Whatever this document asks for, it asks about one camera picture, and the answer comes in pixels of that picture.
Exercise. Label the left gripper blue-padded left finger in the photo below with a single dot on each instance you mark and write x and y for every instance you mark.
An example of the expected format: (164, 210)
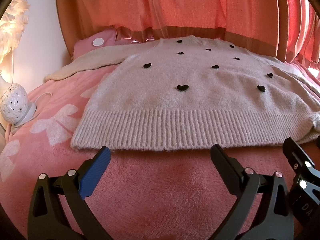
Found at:
(47, 219)

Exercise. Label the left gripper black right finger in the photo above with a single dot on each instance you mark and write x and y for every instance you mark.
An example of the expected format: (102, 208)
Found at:
(273, 219)

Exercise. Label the cream sweater with black hearts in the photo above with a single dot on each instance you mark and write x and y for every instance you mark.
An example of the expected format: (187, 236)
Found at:
(184, 93)

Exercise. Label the pink fleece blanket with bows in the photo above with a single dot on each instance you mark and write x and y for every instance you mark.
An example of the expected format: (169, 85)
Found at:
(142, 194)

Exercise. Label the white perforated globe lamp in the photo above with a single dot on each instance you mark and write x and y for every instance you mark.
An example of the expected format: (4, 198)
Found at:
(16, 108)

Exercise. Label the orange-pink curtain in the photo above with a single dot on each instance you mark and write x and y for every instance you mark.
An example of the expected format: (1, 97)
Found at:
(285, 29)

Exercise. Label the pink pillow with white dot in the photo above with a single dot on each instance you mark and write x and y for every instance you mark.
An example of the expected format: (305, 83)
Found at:
(105, 38)

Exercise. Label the white feather lamp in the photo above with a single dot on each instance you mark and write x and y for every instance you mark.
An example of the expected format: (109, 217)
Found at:
(13, 24)

